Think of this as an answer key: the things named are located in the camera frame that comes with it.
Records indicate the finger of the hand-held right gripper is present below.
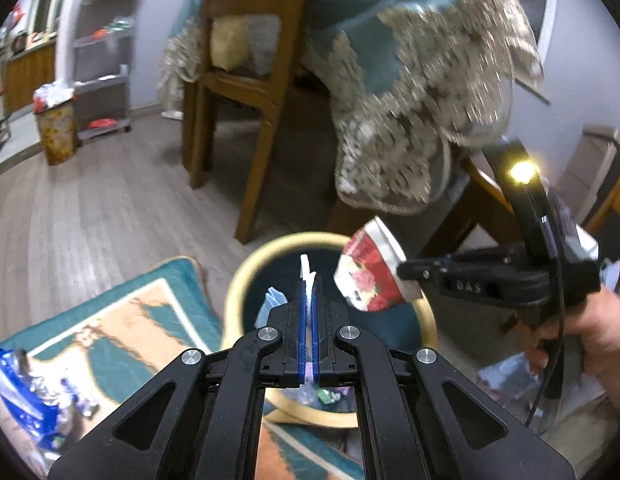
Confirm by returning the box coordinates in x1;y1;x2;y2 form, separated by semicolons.
442;242;530;267
396;255;453;286

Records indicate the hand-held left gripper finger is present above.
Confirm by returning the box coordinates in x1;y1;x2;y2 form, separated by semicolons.
47;285;313;480
310;275;576;480

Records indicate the red floral paper cup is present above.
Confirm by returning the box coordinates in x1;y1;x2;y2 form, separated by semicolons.
334;216;425;313

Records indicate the yellow and teal bin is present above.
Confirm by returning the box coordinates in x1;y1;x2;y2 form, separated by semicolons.
222;231;438;428

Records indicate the floral trash can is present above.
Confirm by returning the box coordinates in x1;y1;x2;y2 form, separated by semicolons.
34;80;79;167

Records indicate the person's right hand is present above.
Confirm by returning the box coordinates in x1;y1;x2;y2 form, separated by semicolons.
515;285;620;411

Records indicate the wooden table leg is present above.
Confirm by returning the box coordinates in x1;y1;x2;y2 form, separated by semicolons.
420;152;521;261

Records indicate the cardboard box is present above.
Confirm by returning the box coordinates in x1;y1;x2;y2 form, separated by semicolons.
560;125;620;211

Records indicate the printed teal and beige mat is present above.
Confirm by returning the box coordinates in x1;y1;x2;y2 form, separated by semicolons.
0;256;371;480

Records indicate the wooden chair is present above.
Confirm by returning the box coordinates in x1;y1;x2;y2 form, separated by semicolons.
182;0;321;246

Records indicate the teal lace tablecloth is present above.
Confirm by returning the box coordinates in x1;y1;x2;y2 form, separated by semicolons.
157;0;546;216

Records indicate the blue wet wipes packet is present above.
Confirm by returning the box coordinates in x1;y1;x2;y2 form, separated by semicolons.
0;346;65;453

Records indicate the yellow bag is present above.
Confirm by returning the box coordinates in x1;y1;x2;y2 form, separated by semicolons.
211;16;251;70

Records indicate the grey shelf cart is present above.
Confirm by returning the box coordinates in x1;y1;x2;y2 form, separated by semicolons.
70;0;143;142

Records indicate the wooden kitchen cabinet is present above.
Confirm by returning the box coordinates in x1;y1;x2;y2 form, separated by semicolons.
2;42;58;116

